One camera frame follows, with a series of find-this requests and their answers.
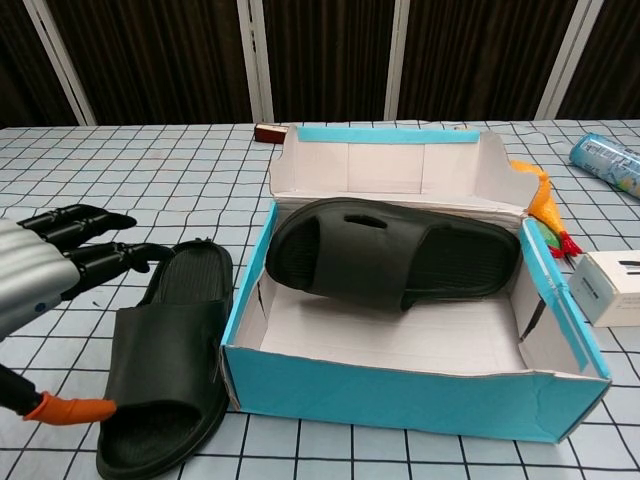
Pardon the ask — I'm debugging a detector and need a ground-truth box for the yellow rubber chicken toy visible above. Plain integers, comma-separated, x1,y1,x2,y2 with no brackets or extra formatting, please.
453,124,584,261

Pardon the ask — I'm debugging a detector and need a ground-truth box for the white stapler box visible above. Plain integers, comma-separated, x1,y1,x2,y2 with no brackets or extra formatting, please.
566,249,640,329

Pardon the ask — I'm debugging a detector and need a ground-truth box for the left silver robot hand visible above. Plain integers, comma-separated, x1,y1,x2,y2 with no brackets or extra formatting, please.
0,203,174,426

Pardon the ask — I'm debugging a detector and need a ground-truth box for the dark red folding fan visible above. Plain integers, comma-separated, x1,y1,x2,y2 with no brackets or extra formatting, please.
253,123,289,146

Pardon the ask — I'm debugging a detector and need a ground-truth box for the blue green drink can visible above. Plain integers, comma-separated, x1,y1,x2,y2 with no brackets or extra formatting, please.
568,131,640,195

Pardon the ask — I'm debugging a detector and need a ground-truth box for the green plastic packet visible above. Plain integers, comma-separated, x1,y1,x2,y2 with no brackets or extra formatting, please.
534,222,564,249

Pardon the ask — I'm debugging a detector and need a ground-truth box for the white metal frame post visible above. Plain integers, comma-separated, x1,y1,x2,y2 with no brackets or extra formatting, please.
384,0,419,121
237,0,276,125
22,0,97,126
537,0,604,120

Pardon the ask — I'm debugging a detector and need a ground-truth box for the dark pleated curtain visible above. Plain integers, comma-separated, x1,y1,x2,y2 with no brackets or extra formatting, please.
0,0,640,129

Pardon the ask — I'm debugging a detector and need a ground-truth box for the black rubber slipper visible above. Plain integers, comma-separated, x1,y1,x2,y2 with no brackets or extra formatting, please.
264,197,524,312
95,238,235,480

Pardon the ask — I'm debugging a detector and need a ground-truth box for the light blue shoe box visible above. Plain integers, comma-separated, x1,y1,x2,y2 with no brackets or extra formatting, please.
219,122,614,444

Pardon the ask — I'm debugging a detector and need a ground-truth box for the blue checked tablecloth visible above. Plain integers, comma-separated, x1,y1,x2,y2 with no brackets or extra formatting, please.
0,118,640,480

